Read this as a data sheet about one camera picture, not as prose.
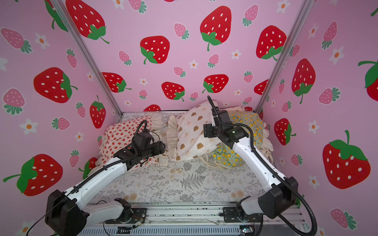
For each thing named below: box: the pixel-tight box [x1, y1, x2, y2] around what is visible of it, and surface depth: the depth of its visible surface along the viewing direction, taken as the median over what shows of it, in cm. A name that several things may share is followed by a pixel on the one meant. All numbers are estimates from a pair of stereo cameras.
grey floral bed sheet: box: [93, 112, 271, 204], surface depth 87 cm
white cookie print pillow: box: [166, 101, 222, 166], surface depth 94 cm
